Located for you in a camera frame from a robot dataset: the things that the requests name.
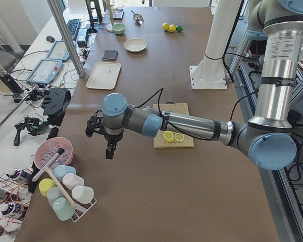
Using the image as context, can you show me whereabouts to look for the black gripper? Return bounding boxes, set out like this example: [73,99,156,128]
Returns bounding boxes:
[85,110,116,159]

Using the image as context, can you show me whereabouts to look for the cream round plate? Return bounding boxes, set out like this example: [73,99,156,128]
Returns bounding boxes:
[124,38,147,53]

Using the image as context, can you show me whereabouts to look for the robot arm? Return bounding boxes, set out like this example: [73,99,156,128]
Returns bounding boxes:
[85,1,303,170]

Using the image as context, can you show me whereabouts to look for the cream rabbit tray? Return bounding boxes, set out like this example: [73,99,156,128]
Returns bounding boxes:
[86,62,121,90]

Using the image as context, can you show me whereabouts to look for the bamboo cutting board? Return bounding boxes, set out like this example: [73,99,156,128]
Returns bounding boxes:
[153,102,194,148]

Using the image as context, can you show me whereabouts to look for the metal muddler black tip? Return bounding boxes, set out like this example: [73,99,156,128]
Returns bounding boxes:
[32,148,65,183]

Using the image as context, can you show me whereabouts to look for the pink cup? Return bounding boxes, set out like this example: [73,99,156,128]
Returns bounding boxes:
[62,172,84,191]

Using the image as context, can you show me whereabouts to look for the white cup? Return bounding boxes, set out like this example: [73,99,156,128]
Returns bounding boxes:
[71,186,94,204]

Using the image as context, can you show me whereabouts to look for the blue cup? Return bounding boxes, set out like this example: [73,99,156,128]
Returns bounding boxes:
[54,165,76,181]

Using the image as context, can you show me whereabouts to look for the pink ice bowl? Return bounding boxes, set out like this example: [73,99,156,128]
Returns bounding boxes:
[34,137,74,170]

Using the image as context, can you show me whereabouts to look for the white cup rack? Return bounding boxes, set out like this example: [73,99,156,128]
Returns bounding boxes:
[44,168,97,223]

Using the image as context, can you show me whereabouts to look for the lemon half inner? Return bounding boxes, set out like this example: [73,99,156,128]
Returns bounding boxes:
[174,133,184,142]

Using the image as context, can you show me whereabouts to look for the grey cup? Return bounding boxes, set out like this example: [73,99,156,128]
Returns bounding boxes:
[46,187,64,207]

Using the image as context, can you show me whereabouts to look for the yellow cup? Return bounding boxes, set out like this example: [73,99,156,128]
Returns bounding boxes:
[39,178,56,197]

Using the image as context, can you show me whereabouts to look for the mint cup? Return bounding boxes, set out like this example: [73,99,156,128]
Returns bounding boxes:
[53,197,75,221]

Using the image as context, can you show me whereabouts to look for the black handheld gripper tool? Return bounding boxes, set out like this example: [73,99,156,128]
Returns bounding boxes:
[14,116,48,146]

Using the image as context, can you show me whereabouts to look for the grey folded cloth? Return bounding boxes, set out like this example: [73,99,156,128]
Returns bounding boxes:
[102,50,118,61]

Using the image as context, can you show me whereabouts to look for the teach pendant near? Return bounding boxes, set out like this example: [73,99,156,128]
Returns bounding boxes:
[26,58,63,85]

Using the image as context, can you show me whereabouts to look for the teach pendant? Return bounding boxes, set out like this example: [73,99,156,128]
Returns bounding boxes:
[46,41,70,62]
[26,58,63,85]

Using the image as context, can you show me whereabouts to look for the teach pendant far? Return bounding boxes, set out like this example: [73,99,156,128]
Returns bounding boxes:
[46,41,70,62]

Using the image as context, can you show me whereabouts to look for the green bowl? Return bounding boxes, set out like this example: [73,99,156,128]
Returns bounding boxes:
[112,23,126,35]

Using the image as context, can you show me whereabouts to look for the wooden glass stand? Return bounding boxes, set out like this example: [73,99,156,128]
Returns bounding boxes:
[103,0,114,32]

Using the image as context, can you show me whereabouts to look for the computer mouse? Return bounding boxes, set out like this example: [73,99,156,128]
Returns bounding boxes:
[46,35,55,43]

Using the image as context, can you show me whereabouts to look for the black keyboard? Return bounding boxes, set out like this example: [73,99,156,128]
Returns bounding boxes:
[67,19,81,40]

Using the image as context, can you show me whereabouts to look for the black thermos bottle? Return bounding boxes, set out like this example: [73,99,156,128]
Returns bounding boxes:
[0,69,23,94]

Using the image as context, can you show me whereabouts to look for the metal scoop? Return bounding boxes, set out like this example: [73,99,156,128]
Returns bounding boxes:
[131,10,144,25]

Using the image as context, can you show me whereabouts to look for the yellow lemon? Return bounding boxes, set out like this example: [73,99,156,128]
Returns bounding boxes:
[168,24,176,33]
[162,22,170,31]

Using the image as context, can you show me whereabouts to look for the green lime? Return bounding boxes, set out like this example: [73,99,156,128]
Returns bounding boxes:
[176,25,183,33]

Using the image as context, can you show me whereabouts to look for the black plastic mount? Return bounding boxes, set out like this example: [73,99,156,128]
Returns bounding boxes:
[41,88,71,126]

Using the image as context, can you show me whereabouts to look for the aluminium frame post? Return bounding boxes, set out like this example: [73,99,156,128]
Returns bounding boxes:
[47,0,85,78]

